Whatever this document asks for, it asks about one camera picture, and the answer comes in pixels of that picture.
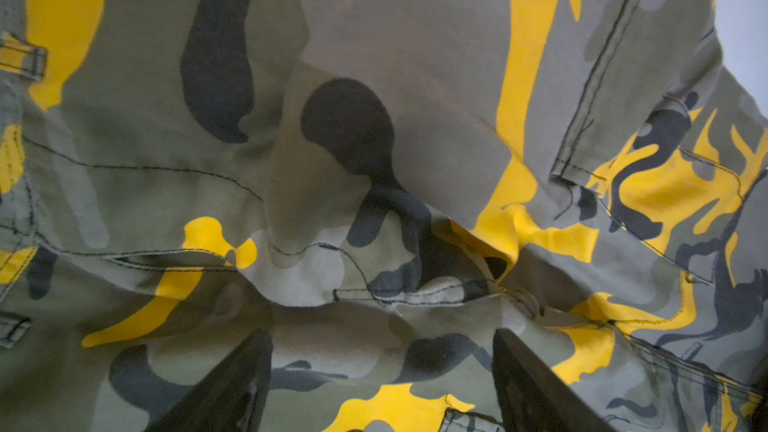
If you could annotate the camouflage yellow green trousers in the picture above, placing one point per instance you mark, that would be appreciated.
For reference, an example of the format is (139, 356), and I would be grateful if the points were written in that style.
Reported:
(381, 185)

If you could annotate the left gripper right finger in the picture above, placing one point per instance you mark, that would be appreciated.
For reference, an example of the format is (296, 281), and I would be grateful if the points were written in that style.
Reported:
(530, 396)

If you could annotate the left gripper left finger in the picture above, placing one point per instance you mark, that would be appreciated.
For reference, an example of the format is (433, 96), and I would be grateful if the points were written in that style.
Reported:
(232, 397)

